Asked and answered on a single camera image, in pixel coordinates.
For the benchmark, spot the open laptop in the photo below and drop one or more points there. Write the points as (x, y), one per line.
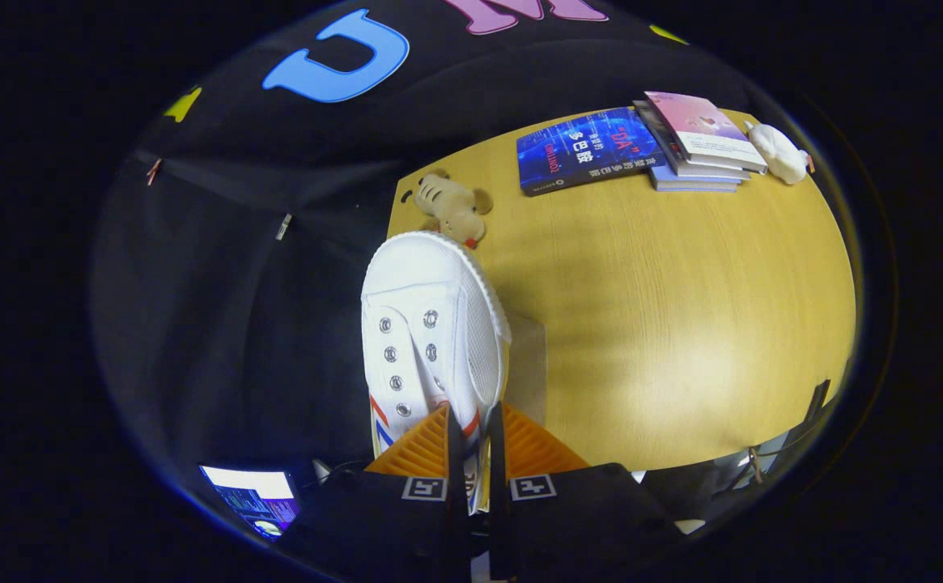
(252, 498)

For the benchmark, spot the pink book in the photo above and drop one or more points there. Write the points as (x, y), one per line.
(702, 125)

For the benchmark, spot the beige plush toy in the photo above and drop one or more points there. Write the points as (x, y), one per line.
(455, 206)

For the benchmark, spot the silver cloth clip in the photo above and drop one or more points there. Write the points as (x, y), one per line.
(283, 227)

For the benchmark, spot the white canvas shoe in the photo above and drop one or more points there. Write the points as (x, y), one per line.
(431, 283)

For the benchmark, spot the white plush toy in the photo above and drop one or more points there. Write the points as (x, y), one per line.
(779, 152)

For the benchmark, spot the pink cloth clip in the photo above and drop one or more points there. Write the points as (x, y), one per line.
(153, 170)

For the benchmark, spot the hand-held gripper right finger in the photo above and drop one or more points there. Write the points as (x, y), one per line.
(498, 502)

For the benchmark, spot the pale blue book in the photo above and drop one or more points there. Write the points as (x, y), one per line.
(694, 185)

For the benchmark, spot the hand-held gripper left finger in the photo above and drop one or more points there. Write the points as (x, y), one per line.
(456, 502)

